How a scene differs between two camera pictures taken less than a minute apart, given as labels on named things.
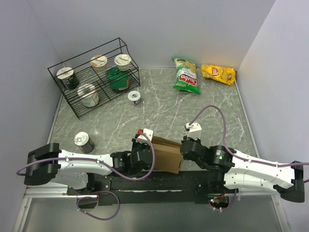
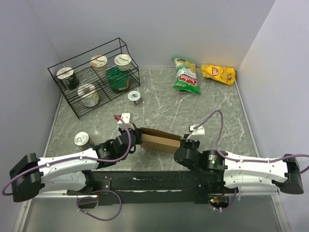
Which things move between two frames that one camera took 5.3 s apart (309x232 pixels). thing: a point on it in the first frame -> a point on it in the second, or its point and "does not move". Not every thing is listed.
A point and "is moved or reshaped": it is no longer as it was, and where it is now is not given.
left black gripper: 135,143 -> 138,132
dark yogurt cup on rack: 67,75 does not move
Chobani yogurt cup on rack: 123,61 does not move
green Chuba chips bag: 186,77 does not move
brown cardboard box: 168,155 is moved or reshaped
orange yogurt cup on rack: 99,63 does not move
